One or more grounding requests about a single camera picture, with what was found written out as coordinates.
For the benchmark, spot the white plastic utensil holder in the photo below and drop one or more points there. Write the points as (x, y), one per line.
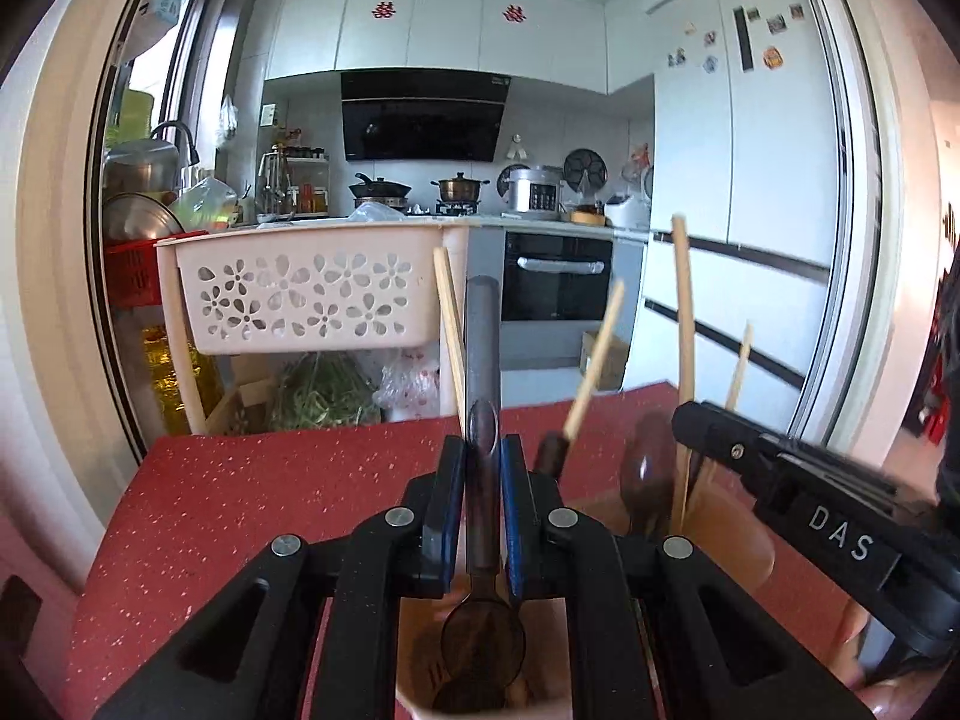
(596, 625)

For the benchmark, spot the steel cooking pot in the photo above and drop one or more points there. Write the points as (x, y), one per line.
(460, 189)

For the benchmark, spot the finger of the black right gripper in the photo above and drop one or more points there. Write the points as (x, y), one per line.
(889, 548)

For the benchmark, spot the dark spoon black handle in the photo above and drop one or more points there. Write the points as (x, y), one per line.
(483, 643)

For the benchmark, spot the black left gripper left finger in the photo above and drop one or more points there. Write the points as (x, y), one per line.
(310, 629)

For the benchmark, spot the long bamboo chopstick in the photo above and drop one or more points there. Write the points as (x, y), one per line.
(452, 328)

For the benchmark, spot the white refrigerator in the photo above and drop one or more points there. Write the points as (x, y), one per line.
(746, 152)

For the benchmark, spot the pink plastic stool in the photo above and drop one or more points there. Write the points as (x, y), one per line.
(37, 613)

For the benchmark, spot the black range hood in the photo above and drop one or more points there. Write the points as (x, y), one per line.
(422, 114)

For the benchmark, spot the silver rice cooker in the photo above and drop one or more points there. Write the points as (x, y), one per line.
(532, 191)

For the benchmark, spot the black wok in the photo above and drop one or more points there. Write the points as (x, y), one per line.
(380, 188)

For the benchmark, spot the white floral plastic basket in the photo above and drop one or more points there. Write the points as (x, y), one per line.
(332, 286)

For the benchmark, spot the right bamboo chopstick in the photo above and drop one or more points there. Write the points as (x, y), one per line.
(708, 466)

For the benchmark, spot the bamboo chopstick blue tip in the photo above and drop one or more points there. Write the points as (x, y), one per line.
(686, 326)

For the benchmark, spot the short crossing bamboo chopstick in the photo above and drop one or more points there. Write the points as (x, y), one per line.
(598, 355)

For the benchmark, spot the built-in black oven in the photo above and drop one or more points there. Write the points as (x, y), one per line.
(551, 278)

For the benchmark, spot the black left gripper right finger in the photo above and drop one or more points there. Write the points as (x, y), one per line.
(714, 652)

